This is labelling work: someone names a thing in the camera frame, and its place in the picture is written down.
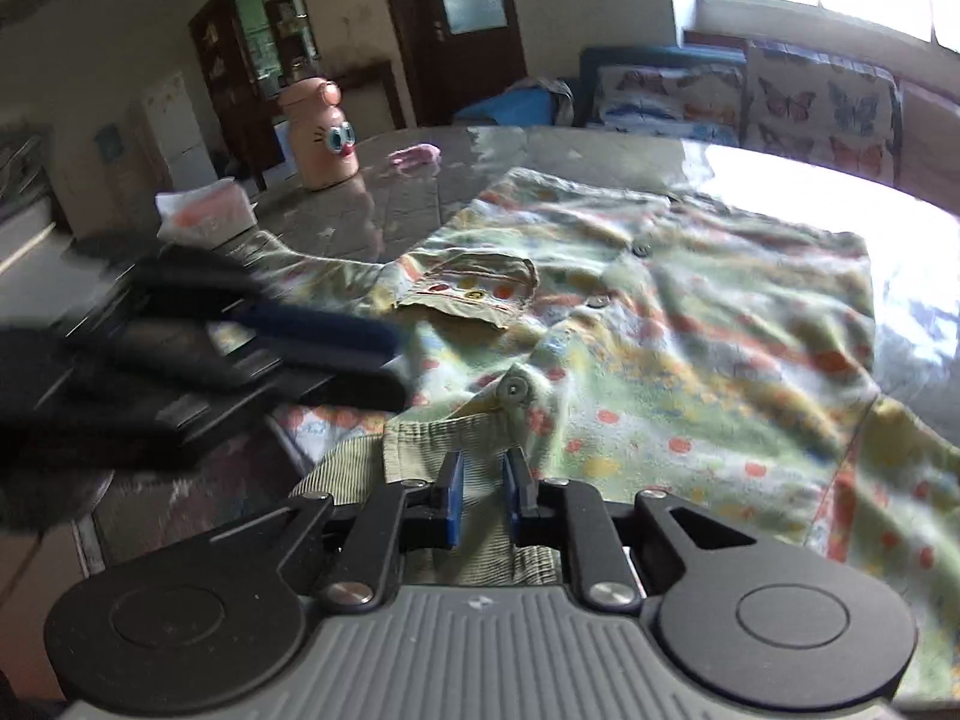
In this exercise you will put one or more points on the small pink toy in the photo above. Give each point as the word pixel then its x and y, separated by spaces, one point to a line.
pixel 412 157

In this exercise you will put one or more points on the grey crumpled cloth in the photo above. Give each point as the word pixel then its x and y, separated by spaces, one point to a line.
pixel 551 94

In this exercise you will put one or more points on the green patterned children's shirt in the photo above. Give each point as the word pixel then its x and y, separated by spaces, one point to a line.
pixel 675 330

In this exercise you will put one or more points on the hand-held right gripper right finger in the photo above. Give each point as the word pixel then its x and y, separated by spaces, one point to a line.
pixel 514 499

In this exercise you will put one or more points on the square butterfly print cushion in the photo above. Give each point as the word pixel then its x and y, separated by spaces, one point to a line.
pixel 817 112

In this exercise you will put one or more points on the beige cushion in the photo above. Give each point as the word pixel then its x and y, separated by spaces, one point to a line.
pixel 930 150

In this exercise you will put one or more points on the dark wooden glass door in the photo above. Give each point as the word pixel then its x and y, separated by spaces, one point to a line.
pixel 480 67

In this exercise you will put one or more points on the dark wooden cabinet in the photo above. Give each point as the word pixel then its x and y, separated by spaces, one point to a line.
pixel 225 75

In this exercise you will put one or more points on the blue folded blanket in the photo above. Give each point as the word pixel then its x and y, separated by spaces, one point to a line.
pixel 495 106

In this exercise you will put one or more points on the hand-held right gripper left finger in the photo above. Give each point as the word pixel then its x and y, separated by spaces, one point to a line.
pixel 450 502

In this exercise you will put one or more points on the pink tissue box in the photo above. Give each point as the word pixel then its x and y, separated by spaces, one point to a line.
pixel 210 214

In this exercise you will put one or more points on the blue sofa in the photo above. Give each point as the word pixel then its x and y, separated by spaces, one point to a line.
pixel 645 56

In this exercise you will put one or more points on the long butterfly print cushion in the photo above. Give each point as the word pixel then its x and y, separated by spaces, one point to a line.
pixel 667 101

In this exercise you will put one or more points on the white refrigerator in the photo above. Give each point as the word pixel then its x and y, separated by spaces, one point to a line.
pixel 176 127

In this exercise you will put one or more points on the pink cartoon water bottle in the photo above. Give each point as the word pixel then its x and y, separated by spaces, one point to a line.
pixel 315 142

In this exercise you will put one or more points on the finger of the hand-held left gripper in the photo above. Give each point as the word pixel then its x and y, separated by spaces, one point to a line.
pixel 322 330
pixel 352 390

